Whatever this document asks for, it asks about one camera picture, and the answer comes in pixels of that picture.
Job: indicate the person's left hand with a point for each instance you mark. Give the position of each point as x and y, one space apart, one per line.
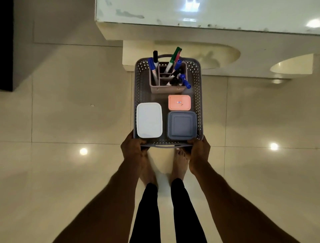
131 150

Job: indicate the person's right hand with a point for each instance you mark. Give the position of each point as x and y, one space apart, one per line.
200 155

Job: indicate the person's left thumb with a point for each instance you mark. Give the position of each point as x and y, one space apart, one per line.
140 142

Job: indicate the person's right thumb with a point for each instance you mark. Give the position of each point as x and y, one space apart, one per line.
193 142

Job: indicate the grey perforated plastic basket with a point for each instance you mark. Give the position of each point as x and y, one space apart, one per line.
141 95

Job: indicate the person's right forearm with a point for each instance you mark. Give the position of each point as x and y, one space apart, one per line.
232 207

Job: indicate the person's left forearm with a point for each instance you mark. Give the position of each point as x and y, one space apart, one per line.
107 202

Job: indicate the grey-blue square lidded container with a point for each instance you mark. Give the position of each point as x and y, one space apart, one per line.
182 125

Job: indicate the white lidded plastic container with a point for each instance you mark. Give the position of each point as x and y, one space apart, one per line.
149 120

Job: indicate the person's right foot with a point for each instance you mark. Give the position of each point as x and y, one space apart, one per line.
179 165

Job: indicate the person's foot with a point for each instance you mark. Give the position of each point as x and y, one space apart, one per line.
179 165
148 172

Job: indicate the person's left foot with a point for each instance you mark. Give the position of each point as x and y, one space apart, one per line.
148 172

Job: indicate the pink lidded plastic container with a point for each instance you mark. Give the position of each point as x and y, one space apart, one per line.
179 103

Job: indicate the blue cap marker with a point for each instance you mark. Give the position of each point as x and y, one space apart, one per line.
182 76
187 84
151 64
178 65

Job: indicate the taupe plastic pen holder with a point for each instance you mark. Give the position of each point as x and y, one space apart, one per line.
167 89

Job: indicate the black cap marker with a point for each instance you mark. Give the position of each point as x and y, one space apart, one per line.
155 57
173 80

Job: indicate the person's right leg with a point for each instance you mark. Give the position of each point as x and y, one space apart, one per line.
185 212

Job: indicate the person's leg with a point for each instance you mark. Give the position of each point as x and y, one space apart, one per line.
185 212
146 215

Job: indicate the person's left leg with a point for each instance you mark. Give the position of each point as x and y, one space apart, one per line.
146 215

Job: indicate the red cap marker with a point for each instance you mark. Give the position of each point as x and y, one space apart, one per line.
178 60

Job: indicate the green cap marker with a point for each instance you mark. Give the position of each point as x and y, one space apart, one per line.
176 53

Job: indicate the cream table with glass top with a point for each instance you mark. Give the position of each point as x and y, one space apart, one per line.
195 40

